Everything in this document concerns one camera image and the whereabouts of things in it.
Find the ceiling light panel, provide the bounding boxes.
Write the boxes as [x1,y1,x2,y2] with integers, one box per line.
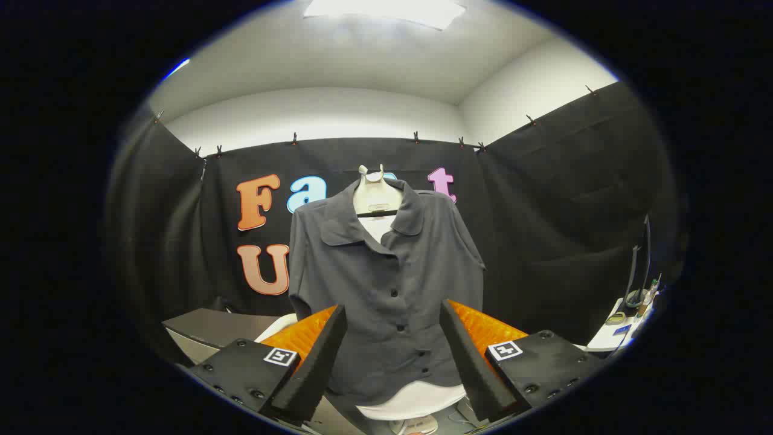
[303,0,467,31]

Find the steamer stand base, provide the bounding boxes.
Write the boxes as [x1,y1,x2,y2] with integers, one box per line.
[390,416,439,435]

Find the grey button-up shirt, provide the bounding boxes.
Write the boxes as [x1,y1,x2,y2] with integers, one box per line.
[289,178,486,407]

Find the white side table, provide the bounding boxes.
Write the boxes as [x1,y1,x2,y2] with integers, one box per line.
[585,275,664,354]

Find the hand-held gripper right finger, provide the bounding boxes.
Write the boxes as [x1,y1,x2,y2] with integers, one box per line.
[439,299,605,423]

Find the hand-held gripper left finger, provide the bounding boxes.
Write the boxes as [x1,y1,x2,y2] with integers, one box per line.
[189,304,349,424]

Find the grey drawer cabinet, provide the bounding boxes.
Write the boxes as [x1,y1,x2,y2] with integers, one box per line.
[162,308,297,366]

